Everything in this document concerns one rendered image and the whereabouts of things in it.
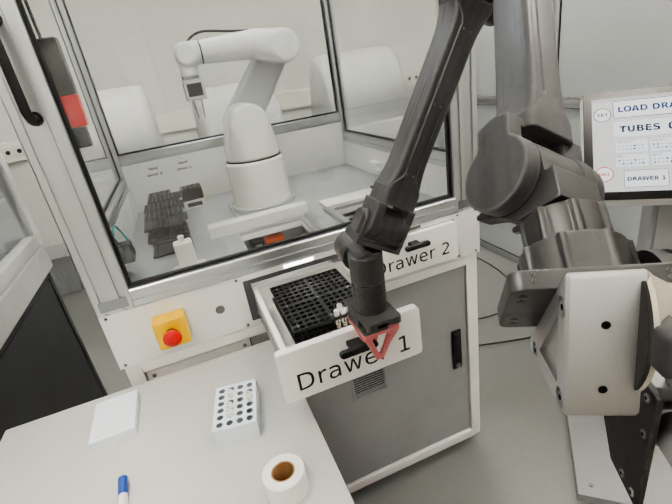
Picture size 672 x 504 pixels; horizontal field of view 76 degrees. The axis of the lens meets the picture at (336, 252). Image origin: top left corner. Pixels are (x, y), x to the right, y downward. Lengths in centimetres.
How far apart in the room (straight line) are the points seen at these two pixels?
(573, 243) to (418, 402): 122
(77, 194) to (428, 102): 70
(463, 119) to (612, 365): 93
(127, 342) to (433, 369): 92
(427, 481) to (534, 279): 144
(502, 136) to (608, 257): 15
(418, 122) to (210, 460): 68
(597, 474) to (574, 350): 145
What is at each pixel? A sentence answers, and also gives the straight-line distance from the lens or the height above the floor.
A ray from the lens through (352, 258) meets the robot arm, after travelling 69.
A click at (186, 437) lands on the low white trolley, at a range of 96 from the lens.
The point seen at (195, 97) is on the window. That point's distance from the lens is 99.
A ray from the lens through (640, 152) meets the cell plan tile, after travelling 135.
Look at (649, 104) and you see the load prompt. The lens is 142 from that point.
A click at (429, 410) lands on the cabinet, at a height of 26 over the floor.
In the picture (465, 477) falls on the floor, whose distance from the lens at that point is 175.
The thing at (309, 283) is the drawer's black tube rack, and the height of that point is 90.
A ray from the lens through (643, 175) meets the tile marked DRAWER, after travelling 133.
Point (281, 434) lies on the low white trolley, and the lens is 88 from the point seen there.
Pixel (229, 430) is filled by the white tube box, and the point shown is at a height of 79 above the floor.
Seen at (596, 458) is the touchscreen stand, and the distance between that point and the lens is 183.
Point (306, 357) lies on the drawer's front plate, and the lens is 80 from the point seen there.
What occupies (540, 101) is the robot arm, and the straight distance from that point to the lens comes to 48.
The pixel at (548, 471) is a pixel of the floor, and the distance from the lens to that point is 180.
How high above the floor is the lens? 138
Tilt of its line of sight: 24 degrees down
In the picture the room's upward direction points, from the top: 9 degrees counter-clockwise
